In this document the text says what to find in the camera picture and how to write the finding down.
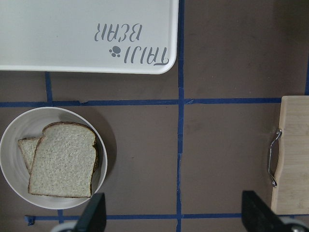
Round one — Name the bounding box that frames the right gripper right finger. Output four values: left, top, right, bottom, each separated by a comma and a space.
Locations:
242, 190, 293, 232

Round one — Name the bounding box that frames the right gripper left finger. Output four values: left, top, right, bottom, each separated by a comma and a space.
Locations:
73, 193, 106, 232

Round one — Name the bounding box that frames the bread slice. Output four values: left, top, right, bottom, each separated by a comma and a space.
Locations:
17, 137, 40, 174
28, 122, 98, 198

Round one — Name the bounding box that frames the cream round plate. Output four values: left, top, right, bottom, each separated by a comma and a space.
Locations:
0, 107, 94, 210

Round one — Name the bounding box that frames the bread slice under egg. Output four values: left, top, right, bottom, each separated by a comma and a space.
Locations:
17, 137, 40, 174

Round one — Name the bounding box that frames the wooden cutting board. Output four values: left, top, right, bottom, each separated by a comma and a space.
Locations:
269, 96, 309, 215

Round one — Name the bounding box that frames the cream bear serving tray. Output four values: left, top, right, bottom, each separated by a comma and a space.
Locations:
0, 0, 179, 74

